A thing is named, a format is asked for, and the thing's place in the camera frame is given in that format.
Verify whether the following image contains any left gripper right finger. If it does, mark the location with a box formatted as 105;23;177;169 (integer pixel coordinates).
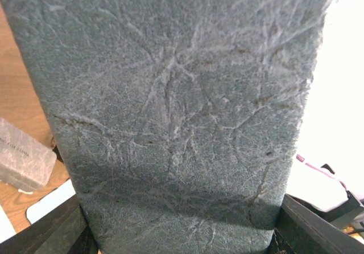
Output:
268;194;363;253

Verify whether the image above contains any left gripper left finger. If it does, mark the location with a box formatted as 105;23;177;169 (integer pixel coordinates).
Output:
1;196;98;253

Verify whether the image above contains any blue cleaning cloth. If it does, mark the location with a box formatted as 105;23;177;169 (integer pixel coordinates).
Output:
26;179;76;224

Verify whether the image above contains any teal glasses case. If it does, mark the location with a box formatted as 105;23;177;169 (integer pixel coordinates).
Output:
1;0;332;253

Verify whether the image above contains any grey glasses case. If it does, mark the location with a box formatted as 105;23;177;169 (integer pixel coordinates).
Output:
1;118;57;192

